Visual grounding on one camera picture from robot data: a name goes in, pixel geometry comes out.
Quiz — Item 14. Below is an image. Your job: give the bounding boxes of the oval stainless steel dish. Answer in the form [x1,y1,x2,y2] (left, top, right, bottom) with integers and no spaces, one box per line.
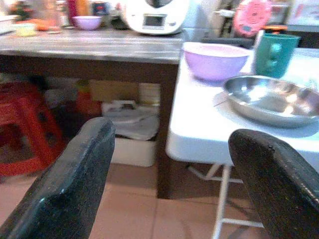
[222,75,319,129]

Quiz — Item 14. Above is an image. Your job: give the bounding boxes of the yellow plastic container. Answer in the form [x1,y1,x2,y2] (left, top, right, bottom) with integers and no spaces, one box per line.
[15,23,36,37]

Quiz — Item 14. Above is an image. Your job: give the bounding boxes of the white plastic storage bin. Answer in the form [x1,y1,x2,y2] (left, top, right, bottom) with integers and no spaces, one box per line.
[109,136,158,167]

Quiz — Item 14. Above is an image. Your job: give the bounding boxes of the dark wooden table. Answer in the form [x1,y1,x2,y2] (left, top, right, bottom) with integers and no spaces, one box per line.
[0,27,190,200]

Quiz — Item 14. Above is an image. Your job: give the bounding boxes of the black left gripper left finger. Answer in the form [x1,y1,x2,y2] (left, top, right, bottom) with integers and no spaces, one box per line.
[0,117,116,239]

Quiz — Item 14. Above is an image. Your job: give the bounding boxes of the red plastic stool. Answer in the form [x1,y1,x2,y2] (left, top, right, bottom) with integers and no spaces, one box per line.
[0,81,66,176]

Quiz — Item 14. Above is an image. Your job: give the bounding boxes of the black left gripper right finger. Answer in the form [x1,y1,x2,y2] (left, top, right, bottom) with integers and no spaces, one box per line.
[228,128,319,239]

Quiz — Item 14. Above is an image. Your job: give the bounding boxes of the pink round disc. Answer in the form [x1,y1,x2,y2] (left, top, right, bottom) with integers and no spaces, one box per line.
[232,0,273,37]

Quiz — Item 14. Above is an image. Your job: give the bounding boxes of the white folding table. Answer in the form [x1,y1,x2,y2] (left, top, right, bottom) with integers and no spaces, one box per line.
[165,47,319,239]

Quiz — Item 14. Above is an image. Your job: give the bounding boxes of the orange bottle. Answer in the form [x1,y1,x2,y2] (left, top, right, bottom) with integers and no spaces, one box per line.
[75,0,90,16]

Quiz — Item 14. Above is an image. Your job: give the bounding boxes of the large purple plastic bowl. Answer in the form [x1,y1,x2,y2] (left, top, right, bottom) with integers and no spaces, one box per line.
[182,41,251,82]

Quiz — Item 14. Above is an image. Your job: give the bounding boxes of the blue tin can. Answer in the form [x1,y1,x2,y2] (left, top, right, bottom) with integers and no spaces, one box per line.
[92,1,109,16]

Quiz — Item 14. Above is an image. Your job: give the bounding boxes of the white kitchen machine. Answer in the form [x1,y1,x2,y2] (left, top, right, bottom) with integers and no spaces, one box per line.
[124,0,191,35]

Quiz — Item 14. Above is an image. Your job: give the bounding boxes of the teal plastic cup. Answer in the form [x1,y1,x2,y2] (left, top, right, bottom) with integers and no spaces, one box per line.
[255,33,301,79]

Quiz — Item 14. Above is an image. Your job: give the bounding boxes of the small purple plastic bowl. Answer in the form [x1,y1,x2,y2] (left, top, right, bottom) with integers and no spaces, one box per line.
[72,15,103,31]

